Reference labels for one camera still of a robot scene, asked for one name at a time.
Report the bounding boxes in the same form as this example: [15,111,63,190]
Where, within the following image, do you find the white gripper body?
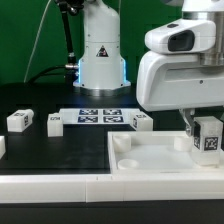
[136,19,224,111]

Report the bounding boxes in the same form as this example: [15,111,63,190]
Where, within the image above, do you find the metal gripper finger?
[179,108,195,136]

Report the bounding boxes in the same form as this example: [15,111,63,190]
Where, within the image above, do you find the white square tabletop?
[108,131,224,174]

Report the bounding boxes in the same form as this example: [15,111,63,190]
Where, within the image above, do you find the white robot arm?
[74,0,224,135]

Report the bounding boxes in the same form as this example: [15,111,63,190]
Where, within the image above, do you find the white left fence block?
[0,136,6,159]

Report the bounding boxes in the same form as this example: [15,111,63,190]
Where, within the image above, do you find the white front fence wall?
[0,172,224,203]

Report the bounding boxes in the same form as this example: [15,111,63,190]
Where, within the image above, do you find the white marker base plate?
[59,108,139,125]

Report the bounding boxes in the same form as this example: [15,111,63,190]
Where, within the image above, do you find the black cable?
[25,64,80,84]

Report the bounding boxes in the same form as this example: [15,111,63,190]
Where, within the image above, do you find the white cable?
[23,0,53,84]

